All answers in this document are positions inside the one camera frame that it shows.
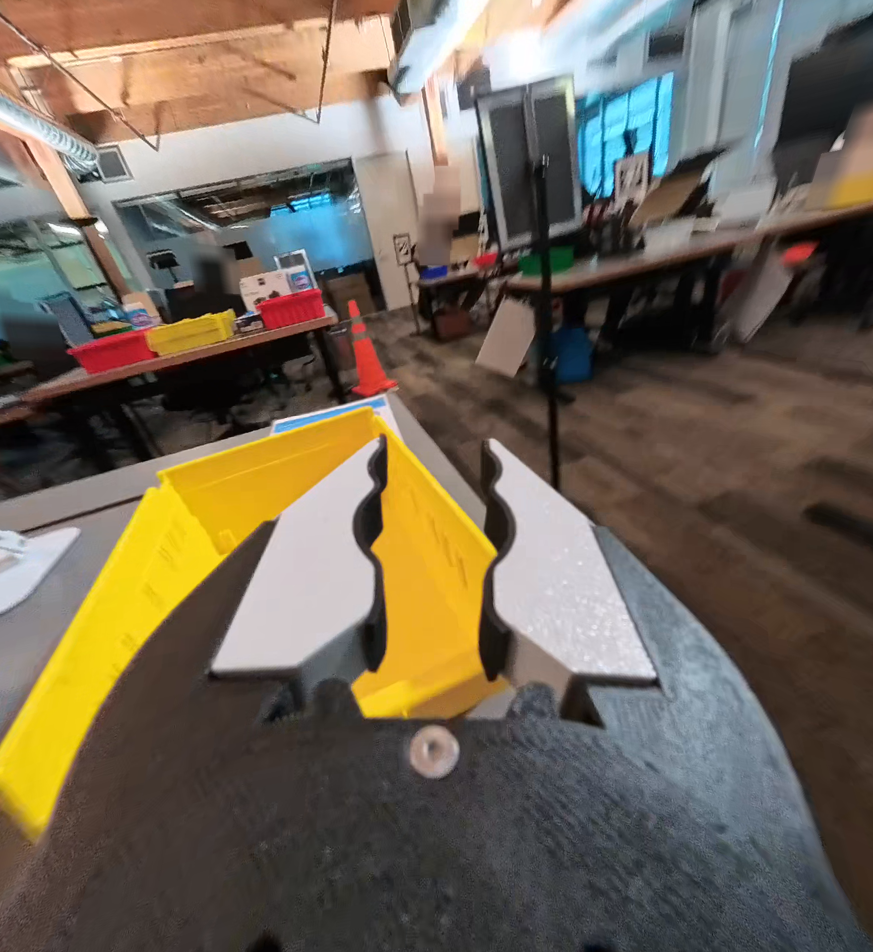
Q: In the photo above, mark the silver ventilation duct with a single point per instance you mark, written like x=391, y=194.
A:
x=27, y=123

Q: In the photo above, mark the yellow plastic bin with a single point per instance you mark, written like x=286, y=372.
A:
x=191, y=333
x=436, y=595

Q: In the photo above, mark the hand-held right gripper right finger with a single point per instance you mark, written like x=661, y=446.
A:
x=570, y=602

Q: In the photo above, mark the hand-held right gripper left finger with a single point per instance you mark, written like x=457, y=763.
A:
x=302, y=595

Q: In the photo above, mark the long wooden table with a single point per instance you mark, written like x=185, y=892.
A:
x=667, y=249

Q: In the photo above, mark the brown cardboard box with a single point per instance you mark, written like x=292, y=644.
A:
x=667, y=197

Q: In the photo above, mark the blue bucket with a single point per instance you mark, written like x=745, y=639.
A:
x=574, y=355

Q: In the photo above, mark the red plastic bin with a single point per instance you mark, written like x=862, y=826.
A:
x=291, y=309
x=113, y=353

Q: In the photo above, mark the black stand pole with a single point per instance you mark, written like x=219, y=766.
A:
x=546, y=297

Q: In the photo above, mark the white leaning panel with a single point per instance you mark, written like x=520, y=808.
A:
x=507, y=338

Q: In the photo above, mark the blue white paper sheet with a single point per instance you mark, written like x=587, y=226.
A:
x=302, y=422

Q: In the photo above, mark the white metal stand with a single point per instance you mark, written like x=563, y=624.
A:
x=27, y=573

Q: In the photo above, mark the green plastic bin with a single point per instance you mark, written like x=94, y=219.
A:
x=546, y=260

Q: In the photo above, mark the orange traffic cone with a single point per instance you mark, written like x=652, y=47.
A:
x=368, y=357

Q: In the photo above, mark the white cardboard box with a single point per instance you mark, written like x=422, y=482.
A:
x=264, y=288

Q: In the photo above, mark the wooden table black legs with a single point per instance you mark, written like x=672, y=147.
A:
x=183, y=361

